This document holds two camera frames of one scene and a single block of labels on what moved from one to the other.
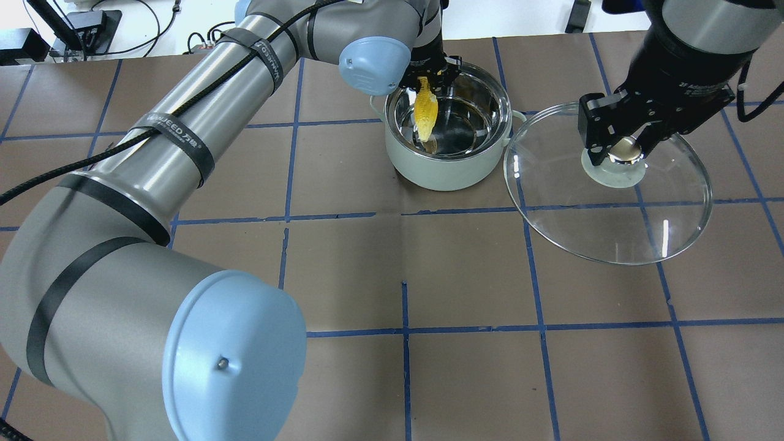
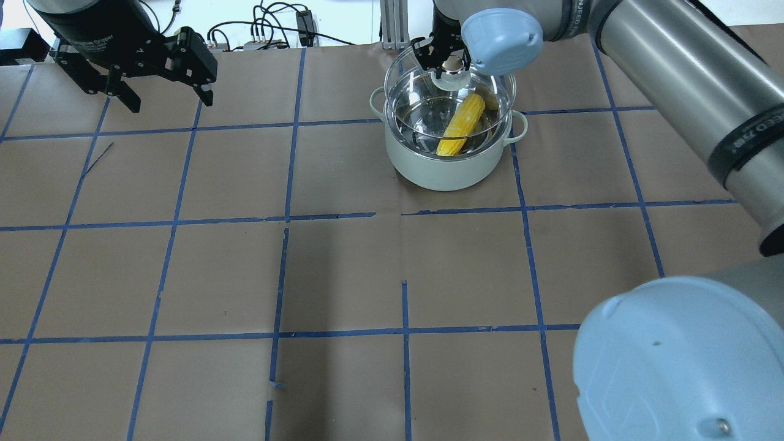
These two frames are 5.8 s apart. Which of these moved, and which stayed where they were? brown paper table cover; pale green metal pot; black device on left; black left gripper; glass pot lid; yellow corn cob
Moved: glass pot lid; yellow corn cob; black left gripper
Stayed: black device on left; brown paper table cover; pale green metal pot
